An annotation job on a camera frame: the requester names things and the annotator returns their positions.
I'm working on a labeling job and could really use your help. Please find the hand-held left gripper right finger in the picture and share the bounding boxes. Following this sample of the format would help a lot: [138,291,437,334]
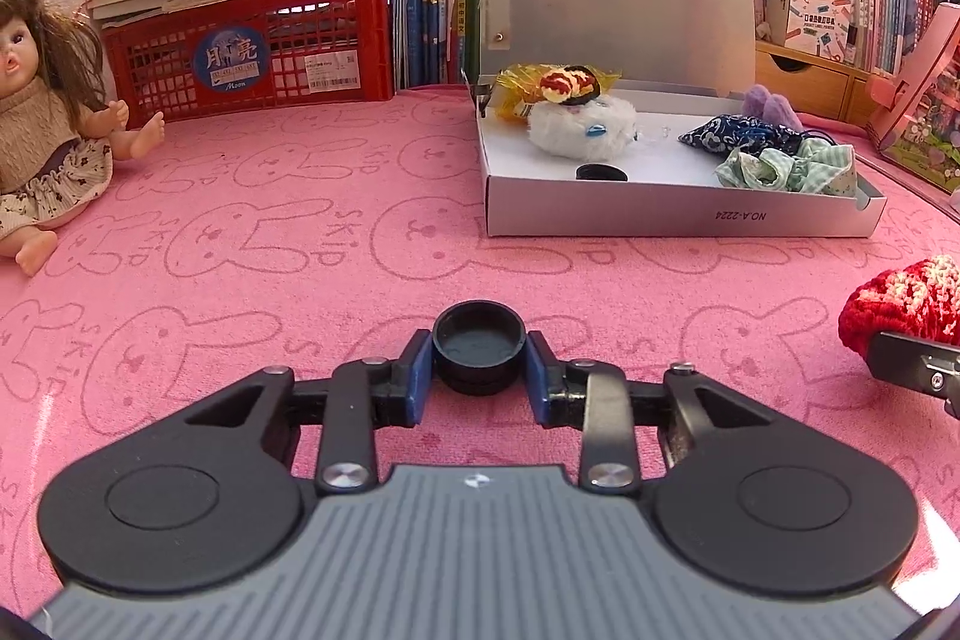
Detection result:
[525,332,833,497]

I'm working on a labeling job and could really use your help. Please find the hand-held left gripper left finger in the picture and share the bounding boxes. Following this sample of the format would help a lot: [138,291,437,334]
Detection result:
[127,331,434,497]

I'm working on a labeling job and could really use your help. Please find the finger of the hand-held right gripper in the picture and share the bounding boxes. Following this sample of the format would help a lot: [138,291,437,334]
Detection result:
[866,329,960,420]

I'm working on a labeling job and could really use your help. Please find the red crocheted piece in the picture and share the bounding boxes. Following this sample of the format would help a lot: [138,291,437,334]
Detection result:
[838,254,960,360]

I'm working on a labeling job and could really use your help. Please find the green gingham floral scrunchie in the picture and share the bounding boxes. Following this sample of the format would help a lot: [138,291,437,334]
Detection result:
[712,139,857,196]

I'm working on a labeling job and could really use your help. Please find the white fluffy plush toy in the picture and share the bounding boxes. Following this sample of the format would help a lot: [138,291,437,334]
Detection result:
[527,96,638,160]

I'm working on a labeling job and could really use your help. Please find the dark blue patterned scrunchie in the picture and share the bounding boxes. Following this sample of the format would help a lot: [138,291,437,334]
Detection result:
[679,113,807,155]

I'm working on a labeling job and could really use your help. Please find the yellow bread packet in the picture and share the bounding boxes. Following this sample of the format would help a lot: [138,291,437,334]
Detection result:
[495,62,623,124]

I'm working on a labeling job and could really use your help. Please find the red crocheted black hair tie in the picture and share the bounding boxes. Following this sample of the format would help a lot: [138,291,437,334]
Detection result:
[536,64,602,107]

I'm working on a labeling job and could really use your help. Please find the pink rabbit print towel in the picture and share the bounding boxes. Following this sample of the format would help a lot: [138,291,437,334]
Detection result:
[0,85,960,618]

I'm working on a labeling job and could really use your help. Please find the pink triangular toy house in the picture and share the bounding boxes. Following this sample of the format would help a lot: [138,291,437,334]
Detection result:
[866,2,960,195]

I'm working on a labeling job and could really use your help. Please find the purple scrunchie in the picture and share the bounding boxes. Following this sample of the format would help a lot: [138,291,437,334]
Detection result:
[742,83,803,130]

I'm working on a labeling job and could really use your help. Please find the wooden drawer organizer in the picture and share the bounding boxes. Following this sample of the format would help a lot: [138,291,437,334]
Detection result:
[754,40,878,124]

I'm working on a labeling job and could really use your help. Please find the illustrated printer carton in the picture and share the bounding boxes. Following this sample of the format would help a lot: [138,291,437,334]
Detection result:
[784,0,856,60]

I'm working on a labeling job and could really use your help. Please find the red plastic crate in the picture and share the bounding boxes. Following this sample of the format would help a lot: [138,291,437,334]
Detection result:
[101,0,396,124]

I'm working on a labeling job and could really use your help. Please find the brown haired baby doll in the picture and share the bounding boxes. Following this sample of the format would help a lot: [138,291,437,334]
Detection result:
[0,0,166,277]

